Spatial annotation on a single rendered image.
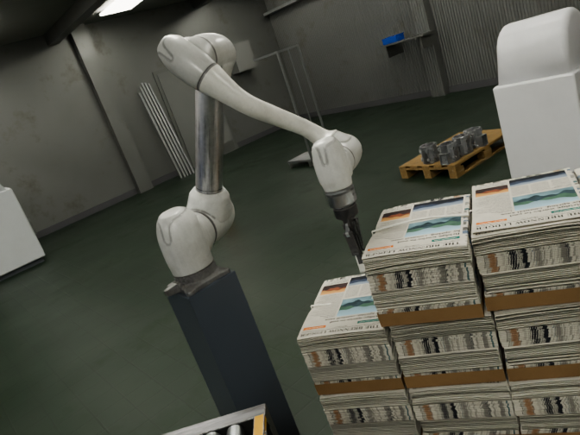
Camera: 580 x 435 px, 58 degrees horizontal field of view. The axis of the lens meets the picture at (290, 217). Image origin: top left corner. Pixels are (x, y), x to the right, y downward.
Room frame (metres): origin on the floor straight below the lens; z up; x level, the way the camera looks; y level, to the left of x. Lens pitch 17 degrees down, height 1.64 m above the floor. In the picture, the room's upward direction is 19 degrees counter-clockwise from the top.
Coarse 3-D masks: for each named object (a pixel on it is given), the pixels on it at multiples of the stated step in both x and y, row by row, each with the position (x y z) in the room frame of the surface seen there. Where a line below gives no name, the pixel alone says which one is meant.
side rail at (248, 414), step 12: (252, 408) 1.21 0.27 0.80; (264, 408) 1.20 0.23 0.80; (216, 420) 1.22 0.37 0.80; (228, 420) 1.20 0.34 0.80; (240, 420) 1.18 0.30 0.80; (252, 420) 1.17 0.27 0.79; (168, 432) 1.24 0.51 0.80; (180, 432) 1.22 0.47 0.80; (192, 432) 1.20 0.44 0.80; (204, 432) 1.18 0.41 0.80; (252, 432) 1.17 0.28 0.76; (276, 432) 1.21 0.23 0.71
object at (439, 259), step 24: (384, 240) 1.39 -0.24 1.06; (408, 240) 1.33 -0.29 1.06; (432, 240) 1.28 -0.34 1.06; (456, 240) 1.24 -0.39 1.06; (384, 264) 1.30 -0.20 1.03; (408, 264) 1.27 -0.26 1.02; (432, 264) 1.24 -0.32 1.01; (456, 264) 1.22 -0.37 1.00; (384, 288) 1.31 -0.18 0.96; (408, 288) 1.29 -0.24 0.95; (432, 288) 1.26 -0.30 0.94; (456, 288) 1.23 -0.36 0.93; (480, 288) 1.28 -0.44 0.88; (384, 312) 1.32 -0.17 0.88
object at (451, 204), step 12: (408, 204) 1.62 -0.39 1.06; (420, 204) 1.58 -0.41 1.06; (432, 204) 1.54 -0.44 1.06; (444, 204) 1.51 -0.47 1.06; (456, 204) 1.48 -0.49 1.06; (468, 204) 1.45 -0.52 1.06; (384, 216) 1.58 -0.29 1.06; (396, 216) 1.55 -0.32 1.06; (408, 216) 1.52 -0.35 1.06; (420, 216) 1.48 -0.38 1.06; (432, 216) 1.45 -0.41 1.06
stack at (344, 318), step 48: (336, 288) 1.68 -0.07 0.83; (336, 336) 1.39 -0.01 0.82; (384, 336) 1.33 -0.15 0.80; (432, 336) 1.29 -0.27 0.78; (480, 336) 1.24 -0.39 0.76; (528, 336) 1.19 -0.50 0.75; (576, 336) 1.15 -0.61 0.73; (480, 384) 1.25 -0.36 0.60; (528, 384) 1.19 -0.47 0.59; (576, 384) 1.15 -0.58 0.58; (336, 432) 1.44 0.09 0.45; (384, 432) 1.38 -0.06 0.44; (432, 432) 1.32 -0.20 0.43; (480, 432) 1.26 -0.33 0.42; (528, 432) 1.21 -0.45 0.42
